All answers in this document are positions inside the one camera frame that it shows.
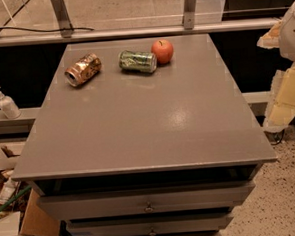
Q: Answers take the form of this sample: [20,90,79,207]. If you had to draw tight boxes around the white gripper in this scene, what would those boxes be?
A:
[256,2,295,133]

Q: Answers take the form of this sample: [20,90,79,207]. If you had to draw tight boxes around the green soda can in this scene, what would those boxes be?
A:
[119,50,157,74]

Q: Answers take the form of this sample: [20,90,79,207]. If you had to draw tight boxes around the gold dented soda can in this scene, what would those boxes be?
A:
[64,53,101,86]

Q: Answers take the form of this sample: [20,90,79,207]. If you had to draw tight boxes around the red apple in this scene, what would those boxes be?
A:
[151,39,174,64]

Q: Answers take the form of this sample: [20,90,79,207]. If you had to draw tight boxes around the grey drawer cabinet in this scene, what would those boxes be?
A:
[14,34,275,236]

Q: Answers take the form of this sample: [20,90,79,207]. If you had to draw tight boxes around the middle grey drawer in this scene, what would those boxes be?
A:
[67,212,233,236]

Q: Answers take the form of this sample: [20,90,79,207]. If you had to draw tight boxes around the grey drawer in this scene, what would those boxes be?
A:
[37,181,255,220]
[67,212,233,236]

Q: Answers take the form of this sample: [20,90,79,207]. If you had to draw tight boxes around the top grey drawer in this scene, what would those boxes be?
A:
[37,181,255,220]

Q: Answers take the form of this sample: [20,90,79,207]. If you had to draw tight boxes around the white pump sanitizer bottle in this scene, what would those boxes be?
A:
[0,89,21,119]

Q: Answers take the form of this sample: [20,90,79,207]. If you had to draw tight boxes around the green stick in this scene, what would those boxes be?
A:
[0,185,32,212]

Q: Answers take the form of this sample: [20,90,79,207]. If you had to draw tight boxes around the cardboard box with clutter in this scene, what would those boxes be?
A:
[0,148,60,236]

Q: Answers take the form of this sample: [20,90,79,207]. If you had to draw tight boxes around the black cable at right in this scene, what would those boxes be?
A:
[269,130,287,147]

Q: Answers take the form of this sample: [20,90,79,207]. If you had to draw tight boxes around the black floor cable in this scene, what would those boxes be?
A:
[0,20,96,38]

